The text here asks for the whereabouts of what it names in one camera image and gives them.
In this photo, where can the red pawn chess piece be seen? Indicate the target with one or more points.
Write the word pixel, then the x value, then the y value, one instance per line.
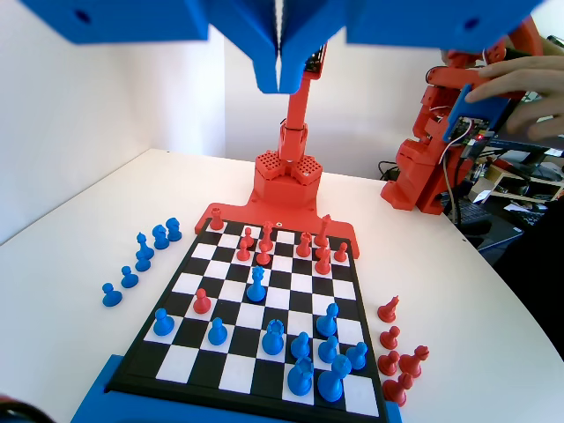
pixel 249 238
pixel 243 253
pixel 390 338
pixel 263 257
pixel 340 254
pixel 388 363
pixel 202 303

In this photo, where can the black and white chessboard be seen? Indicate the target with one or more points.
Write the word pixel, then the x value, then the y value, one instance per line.
pixel 247 319

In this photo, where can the blue queen chess piece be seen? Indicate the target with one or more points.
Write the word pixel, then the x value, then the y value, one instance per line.
pixel 255 291

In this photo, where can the blue knight chess piece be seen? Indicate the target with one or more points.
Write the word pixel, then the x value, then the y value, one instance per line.
pixel 160 238
pixel 174 230

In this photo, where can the blue base plate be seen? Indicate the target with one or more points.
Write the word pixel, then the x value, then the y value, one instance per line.
pixel 94 405

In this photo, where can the red bishop chess piece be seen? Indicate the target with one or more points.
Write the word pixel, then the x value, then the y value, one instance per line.
pixel 413 362
pixel 398 390

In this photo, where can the red rook chess piece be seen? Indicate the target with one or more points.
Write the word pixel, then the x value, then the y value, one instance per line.
pixel 216 220
pixel 302 247

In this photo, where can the person's hand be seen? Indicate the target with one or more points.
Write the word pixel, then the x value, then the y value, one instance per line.
pixel 542 75

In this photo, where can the red robot arm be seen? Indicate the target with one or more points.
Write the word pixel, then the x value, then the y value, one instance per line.
pixel 286 185

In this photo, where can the red king chess piece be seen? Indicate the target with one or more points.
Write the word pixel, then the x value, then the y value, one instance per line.
pixel 323 231

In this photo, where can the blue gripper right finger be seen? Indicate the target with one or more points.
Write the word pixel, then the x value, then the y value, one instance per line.
pixel 308 26

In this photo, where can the blue pawn chess piece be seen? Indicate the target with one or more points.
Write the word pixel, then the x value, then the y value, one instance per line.
pixel 162 322
pixel 128 279
pixel 328 350
pixel 142 265
pixel 301 346
pixel 111 297
pixel 357 357
pixel 217 332

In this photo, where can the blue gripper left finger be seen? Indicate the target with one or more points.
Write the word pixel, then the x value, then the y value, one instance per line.
pixel 251 31

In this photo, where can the red queen chess piece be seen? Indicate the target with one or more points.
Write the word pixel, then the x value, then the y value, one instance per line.
pixel 267 238

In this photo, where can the blue circuit board mount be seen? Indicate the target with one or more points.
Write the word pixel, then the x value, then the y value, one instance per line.
pixel 458 110

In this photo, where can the black camera circuit board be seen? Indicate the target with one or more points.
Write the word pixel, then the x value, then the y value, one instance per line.
pixel 316 59

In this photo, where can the black laptop computer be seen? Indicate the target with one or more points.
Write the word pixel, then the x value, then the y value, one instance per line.
pixel 498 229

